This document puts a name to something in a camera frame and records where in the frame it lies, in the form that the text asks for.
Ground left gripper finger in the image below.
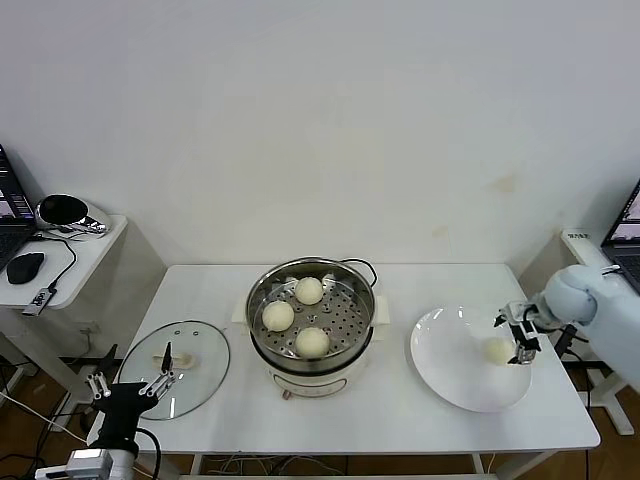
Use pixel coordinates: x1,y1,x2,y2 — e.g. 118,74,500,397
138,341,176,398
84,343,119,400

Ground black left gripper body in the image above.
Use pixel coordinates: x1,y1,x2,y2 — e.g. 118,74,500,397
94,381,161,450

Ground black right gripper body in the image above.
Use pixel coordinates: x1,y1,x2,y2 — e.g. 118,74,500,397
516,301,551,336

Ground white steamed baozi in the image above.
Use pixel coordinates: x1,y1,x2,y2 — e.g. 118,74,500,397
295,327,331,359
480,337,515,367
262,300,295,333
294,277,324,306

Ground glass lid cream handle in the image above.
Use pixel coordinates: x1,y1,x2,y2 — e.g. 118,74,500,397
116,319,232,421

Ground steel perforated steamer basket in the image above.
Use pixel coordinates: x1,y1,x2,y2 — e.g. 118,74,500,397
247,257,377,369

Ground white round plate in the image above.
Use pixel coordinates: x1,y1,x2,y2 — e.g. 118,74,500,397
410,305,533,414

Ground white side table with label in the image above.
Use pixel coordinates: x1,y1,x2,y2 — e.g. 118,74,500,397
559,229,640,436

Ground grey usb hub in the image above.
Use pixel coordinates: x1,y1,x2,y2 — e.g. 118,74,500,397
22,284,56,316

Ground white side table with mouse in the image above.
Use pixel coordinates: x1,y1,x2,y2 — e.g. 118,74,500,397
0,213,130,409

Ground black computer mouse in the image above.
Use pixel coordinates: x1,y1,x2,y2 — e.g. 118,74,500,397
6,252,46,285

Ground cream electric cooking pot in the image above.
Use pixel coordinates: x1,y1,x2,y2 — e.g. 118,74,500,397
233,295,392,401

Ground black laptop beside mouse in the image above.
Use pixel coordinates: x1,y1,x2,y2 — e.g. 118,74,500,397
0,143,41,271

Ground chrome and black headset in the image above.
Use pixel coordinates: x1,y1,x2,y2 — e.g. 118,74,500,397
37,192,111,242

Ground black adapter with cable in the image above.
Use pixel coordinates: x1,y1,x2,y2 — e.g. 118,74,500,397
555,323,589,359

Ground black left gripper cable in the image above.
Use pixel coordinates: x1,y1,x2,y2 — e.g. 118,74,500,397
135,428,163,480

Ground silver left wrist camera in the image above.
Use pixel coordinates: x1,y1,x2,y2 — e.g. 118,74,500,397
34,447,114,479

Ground black laptop with white cable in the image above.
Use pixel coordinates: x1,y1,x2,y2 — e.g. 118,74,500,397
600,179,640,294

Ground black usb hub cable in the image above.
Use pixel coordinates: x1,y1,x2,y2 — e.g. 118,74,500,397
30,234,79,291

